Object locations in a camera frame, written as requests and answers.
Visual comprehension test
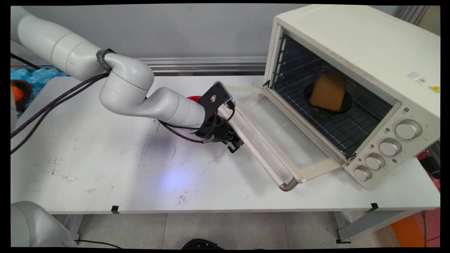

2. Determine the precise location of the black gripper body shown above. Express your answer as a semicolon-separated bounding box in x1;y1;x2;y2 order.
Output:
195;119;233;145

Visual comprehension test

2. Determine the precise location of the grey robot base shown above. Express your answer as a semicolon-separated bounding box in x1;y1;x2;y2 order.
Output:
11;201;78;248

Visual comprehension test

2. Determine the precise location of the glass oven door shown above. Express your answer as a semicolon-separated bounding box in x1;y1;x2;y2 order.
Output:
219;85;347;192

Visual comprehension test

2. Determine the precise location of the black object on floor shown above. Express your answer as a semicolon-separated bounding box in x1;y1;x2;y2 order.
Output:
181;239;225;250

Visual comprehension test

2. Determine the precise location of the brown bread slice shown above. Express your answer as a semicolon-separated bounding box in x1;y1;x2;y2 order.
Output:
309;71;347;112

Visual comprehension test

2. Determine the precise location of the black round dish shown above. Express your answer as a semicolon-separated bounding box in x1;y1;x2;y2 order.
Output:
303;82;353;117

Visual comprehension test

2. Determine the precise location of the small silver oven knob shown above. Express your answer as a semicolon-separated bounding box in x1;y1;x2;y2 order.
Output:
353;166;372;182

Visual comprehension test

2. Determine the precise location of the cream toaster oven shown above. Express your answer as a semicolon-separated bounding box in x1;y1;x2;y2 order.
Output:
264;4;441;191

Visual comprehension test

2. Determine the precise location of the grey table leg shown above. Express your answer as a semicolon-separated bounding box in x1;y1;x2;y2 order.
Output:
333;210;419;244

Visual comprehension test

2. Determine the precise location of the large silver oven knob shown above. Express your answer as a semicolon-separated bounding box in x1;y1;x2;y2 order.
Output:
395;119;422;140

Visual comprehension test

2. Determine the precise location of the white label sticker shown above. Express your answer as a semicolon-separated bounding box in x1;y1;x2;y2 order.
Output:
406;71;428;85

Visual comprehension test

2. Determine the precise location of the orange floor object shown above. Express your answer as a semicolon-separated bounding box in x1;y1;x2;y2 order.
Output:
391;214;426;248

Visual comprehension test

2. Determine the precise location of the dark bowl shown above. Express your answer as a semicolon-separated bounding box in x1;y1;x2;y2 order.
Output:
11;79;32;111

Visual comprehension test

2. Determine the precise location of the red object beside table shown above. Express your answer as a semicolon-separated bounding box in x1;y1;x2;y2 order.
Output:
418;149;441;192

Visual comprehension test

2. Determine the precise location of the orange fruit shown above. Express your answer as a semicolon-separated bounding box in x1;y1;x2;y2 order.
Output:
11;85;25;103

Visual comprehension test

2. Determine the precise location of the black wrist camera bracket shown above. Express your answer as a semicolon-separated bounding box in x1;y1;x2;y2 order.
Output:
196;81;236;123

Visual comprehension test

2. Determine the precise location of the black cable with silver plug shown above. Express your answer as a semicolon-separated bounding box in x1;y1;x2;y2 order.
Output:
160;121;216;144

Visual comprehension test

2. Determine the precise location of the wire oven rack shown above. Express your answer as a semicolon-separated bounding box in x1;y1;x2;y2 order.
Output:
272;63;393;158

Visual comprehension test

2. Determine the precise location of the long black arm cable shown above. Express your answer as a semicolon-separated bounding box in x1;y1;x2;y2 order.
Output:
11;74;110;155
11;73;110;138

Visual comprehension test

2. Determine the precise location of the thin black floor cable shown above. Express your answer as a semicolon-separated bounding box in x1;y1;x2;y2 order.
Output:
75;239;122;249

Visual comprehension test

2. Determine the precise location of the thin black background cable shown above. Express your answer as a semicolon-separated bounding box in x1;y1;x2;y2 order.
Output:
11;53;41;70

